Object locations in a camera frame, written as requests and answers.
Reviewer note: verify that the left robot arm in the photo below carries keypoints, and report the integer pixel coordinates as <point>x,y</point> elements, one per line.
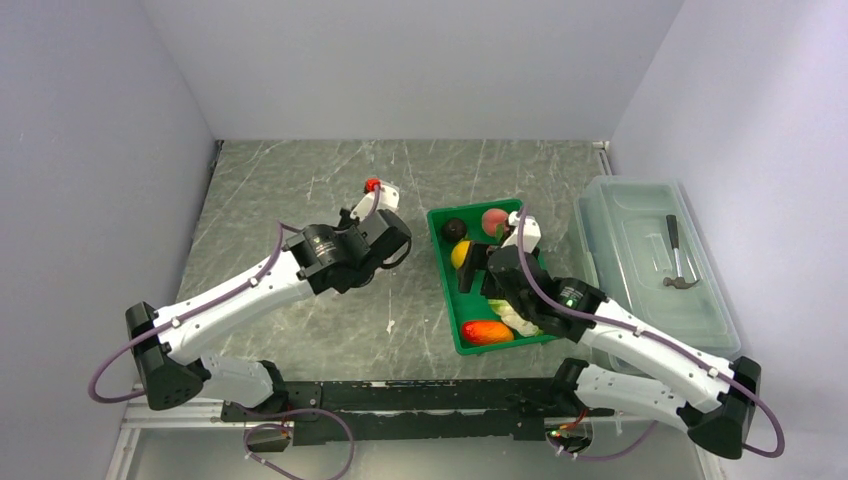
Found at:
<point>172,344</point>

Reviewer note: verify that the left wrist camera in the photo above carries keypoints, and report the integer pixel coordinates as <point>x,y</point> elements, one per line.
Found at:
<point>378,195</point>

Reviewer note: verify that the dark plum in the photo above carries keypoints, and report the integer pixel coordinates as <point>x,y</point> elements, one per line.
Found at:
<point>453,230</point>

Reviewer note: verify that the pink peach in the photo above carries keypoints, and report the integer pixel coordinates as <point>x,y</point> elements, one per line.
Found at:
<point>493,221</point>

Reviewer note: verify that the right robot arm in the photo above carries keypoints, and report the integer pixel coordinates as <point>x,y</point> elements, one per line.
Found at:
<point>709,398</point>

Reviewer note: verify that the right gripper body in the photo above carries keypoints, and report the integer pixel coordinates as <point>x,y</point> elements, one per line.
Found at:
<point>492,289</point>

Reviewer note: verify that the small hammer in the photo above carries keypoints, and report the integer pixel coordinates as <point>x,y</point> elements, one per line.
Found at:
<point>678,282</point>

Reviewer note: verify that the green plastic tray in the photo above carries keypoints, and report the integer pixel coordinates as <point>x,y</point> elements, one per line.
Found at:
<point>471,306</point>

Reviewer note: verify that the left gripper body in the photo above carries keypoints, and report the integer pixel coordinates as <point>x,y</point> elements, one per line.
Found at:
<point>346,222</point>

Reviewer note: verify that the clear plastic storage box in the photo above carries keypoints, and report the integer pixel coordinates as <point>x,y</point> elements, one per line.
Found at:
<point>619,243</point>

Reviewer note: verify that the red orange mango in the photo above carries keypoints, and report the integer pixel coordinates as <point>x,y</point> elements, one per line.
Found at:
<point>486,332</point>

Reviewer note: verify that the yellow lemon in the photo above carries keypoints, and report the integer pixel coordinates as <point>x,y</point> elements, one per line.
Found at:
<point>459,253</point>

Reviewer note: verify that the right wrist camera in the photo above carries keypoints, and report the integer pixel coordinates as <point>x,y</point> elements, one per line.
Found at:
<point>521,230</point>

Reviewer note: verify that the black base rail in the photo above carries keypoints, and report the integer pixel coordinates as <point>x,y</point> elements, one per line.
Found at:
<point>519,408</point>

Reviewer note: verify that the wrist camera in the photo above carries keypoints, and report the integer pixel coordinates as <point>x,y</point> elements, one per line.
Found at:
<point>378,195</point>
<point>521,230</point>

